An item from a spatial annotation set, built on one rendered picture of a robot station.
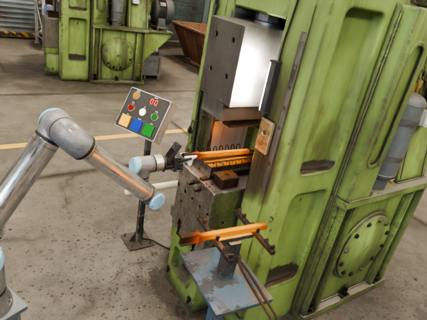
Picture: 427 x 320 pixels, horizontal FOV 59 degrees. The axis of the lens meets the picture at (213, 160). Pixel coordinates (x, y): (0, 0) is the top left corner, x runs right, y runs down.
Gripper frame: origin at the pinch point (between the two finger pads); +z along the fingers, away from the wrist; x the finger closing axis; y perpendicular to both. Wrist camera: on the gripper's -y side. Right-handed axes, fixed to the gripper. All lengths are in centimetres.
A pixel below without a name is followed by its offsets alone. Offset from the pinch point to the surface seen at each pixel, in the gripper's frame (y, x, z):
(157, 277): 104, -16, -4
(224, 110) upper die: -28.4, 7.7, 9.4
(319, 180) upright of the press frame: -2, 48, 49
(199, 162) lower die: 8.8, -4.9, 7.5
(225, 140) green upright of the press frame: 3.3, -18.4, 34.9
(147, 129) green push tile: 2.7, -44.2, -8.3
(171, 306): 104, 11, -7
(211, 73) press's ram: -43.8, -7.7, 8.3
